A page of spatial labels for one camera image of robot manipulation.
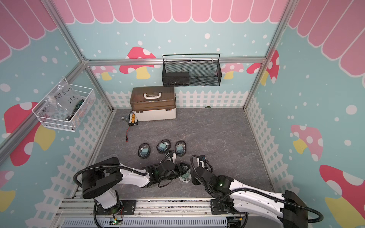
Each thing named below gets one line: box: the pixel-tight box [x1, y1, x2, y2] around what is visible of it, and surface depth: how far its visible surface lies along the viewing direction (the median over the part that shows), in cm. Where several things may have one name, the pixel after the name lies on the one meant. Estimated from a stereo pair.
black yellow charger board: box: [128, 110, 139, 126], surface depth 114 cm
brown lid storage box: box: [129, 85, 177, 122], surface depth 104 cm
